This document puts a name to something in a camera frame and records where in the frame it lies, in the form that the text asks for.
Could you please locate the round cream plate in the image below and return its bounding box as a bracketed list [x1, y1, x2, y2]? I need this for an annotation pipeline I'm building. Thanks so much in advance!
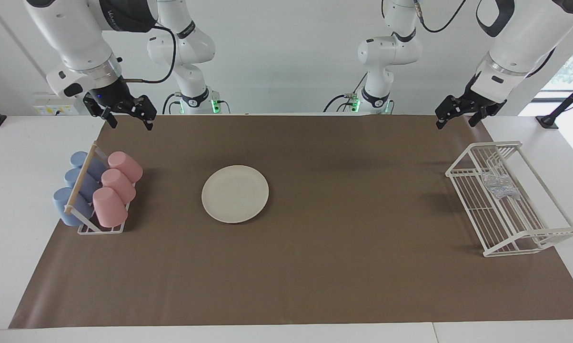
[201, 165, 270, 224]

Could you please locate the pink plastic cup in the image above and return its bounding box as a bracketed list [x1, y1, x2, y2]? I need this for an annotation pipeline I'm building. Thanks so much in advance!
[108, 151, 143, 184]
[101, 169, 137, 204]
[92, 187, 129, 228]

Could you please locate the blue plastic cup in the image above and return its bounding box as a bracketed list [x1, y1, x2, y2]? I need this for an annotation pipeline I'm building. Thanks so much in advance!
[64, 168, 100, 201]
[53, 187, 94, 226]
[70, 151, 107, 181]

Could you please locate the brown table mat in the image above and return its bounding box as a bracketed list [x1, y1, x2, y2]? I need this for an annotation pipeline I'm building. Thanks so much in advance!
[9, 114, 573, 329]

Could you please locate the black base cable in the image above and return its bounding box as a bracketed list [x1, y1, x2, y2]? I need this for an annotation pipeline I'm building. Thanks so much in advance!
[162, 93, 182, 115]
[323, 71, 368, 113]

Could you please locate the cup rack with wooden handle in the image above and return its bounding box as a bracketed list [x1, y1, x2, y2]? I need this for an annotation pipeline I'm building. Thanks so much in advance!
[64, 141, 134, 235]

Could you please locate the white wall outlet box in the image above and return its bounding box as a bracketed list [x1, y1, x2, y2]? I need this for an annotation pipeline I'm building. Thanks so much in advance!
[33, 98, 77, 116]

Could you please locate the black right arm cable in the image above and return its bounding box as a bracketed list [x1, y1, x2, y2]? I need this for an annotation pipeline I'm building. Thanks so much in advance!
[123, 26, 178, 85]

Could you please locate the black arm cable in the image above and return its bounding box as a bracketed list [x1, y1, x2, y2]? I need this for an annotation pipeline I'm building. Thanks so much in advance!
[412, 0, 468, 34]
[123, 26, 178, 85]

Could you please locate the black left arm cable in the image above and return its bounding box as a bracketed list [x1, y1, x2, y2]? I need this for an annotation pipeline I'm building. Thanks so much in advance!
[412, 0, 468, 34]

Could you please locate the white wire dish rack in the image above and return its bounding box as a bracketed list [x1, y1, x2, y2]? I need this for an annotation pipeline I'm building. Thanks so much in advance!
[445, 141, 573, 258]

